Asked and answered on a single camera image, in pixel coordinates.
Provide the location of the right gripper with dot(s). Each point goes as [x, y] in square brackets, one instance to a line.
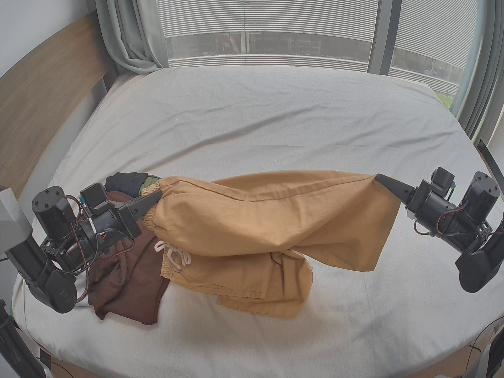
[425, 207]

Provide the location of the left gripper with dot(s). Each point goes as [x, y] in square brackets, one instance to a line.
[110, 230]

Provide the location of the tan shorts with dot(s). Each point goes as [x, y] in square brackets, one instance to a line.
[256, 219]

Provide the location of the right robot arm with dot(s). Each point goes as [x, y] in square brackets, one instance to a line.
[480, 191]

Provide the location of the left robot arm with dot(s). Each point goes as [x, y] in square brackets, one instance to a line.
[51, 211]

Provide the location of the bed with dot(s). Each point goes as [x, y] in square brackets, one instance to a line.
[275, 124]

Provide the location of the black garment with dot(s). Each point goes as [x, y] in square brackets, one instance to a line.
[124, 181]

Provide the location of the green garment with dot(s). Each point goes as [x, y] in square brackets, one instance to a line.
[149, 183]

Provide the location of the brown knit garment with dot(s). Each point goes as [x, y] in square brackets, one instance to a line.
[126, 289]

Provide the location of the grey-green curtain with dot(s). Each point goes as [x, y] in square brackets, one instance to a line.
[480, 73]
[126, 22]

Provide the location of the window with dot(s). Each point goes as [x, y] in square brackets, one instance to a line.
[275, 6]

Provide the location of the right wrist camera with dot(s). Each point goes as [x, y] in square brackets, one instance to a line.
[443, 179]

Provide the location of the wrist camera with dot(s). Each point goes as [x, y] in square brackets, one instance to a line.
[94, 195]
[443, 179]

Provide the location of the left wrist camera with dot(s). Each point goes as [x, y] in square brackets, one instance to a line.
[94, 195]

